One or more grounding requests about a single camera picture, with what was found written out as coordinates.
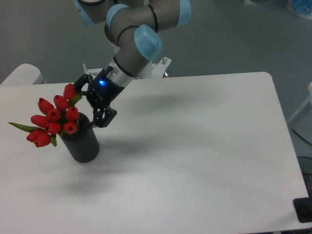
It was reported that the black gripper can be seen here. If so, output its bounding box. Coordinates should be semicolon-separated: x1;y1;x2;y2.
73;66;125;128

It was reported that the red tulip bouquet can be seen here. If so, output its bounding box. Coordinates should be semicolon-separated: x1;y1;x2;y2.
8;83;82;148

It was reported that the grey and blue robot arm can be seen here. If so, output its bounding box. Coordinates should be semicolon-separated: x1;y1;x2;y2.
74;0;192;128

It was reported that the black ribbed vase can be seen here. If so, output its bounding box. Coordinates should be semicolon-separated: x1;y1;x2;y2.
61;113;99;163

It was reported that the white chair back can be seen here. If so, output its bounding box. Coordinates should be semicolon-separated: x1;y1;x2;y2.
0;63;47;86

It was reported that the blue plastic bag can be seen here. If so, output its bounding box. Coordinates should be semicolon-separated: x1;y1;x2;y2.
286;0;312;20

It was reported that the black clamp at table edge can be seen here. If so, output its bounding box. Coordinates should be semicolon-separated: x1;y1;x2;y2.
293;197;312;223

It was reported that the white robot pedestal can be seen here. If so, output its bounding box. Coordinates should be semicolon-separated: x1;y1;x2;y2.
82;57;172;79

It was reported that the black floor cable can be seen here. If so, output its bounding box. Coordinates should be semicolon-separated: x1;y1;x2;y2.
292;128;312;144

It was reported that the white furniture frame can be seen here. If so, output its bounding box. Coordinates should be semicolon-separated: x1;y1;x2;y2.
287;83;312;127

